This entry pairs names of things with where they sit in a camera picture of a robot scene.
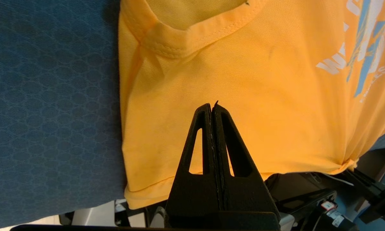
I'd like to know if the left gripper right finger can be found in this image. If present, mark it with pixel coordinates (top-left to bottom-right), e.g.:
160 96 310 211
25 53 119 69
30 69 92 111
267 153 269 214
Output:
213 101 281 224

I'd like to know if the grey-blue bed sheet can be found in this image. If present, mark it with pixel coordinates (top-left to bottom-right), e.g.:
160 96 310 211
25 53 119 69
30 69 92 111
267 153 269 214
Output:
0 0 127 231

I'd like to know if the yellow printed t-shirt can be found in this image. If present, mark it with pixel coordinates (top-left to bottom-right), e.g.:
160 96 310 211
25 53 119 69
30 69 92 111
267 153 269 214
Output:
118 0 385 210

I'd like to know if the white robot chassis panel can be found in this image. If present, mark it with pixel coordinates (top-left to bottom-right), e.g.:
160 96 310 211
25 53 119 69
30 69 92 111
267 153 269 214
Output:
59 199 167 228

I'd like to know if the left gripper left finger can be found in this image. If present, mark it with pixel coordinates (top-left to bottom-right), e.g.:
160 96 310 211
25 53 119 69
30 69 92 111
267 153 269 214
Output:
164 103 223 227

